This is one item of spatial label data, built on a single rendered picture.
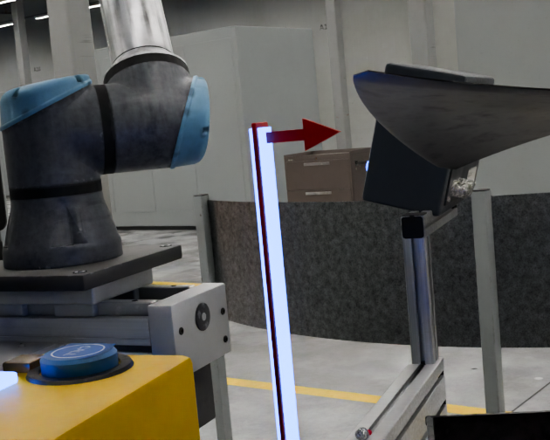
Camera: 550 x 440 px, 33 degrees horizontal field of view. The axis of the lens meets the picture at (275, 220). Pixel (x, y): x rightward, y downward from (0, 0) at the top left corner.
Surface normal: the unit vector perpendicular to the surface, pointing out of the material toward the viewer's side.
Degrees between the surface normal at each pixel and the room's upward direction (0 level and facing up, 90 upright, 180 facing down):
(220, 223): 90
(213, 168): 90
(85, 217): 72
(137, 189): 90
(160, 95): 60
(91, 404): 0
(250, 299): 90
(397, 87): 163
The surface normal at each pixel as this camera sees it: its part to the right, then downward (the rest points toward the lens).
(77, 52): 0.80, -0.01
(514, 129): 0.04, 0.98
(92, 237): 0.66, -0.29
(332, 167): -0.55, 0.14
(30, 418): -0.09, -0.99
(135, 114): 0.26, -0.19
